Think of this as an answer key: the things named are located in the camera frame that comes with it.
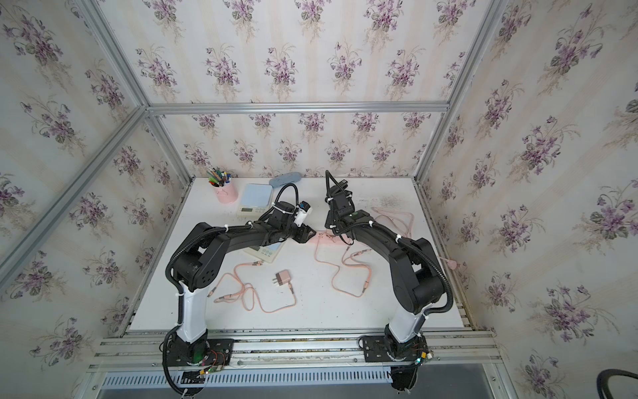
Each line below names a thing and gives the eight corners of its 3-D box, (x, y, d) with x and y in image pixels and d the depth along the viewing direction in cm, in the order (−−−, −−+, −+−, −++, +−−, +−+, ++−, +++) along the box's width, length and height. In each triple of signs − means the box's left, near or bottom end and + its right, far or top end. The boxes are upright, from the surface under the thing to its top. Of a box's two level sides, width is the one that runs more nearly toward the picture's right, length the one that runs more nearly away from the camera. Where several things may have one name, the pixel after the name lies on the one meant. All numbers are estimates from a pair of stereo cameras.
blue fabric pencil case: (270, 188, 118) (270, 184, 117) (268, 180, 122) (267, 177, 120) (302, 180, 122) (301, 177, 120) (299, 173, 125) (298, 170, 123)
